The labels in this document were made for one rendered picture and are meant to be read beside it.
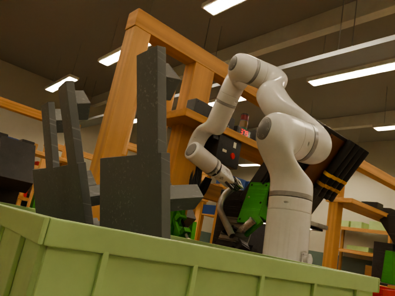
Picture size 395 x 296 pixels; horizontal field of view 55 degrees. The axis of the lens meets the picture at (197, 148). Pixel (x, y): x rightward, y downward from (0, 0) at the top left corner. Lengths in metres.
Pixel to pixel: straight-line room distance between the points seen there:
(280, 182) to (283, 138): 0.12
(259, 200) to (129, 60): 0.87
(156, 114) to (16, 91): 11.35
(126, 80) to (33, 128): 10.02
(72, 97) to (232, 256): 0.33
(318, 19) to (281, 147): 5.38
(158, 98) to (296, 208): 0.70
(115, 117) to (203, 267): 1.40
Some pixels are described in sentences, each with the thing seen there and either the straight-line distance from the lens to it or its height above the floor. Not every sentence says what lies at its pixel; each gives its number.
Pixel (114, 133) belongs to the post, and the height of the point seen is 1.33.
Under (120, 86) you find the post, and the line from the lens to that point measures 1.72.
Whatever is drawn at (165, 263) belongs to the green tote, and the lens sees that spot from 0.31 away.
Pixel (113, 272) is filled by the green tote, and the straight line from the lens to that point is 0.29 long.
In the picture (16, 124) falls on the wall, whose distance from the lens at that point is 11.60.
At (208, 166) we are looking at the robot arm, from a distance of 1.63.
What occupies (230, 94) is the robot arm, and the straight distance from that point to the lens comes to 1.54.
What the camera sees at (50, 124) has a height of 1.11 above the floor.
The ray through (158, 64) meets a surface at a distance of 0.42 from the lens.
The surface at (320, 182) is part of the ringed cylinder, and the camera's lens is 1.86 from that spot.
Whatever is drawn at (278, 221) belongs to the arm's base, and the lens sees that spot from 1.04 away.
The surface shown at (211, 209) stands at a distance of 7.09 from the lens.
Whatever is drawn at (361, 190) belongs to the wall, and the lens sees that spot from 11.82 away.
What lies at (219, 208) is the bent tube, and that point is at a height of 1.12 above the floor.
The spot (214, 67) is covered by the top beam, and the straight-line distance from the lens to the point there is 2.12.
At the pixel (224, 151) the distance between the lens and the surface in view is 1.94.
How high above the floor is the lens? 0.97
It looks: 13 degrees up
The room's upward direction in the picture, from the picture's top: 11 degrees clockwise
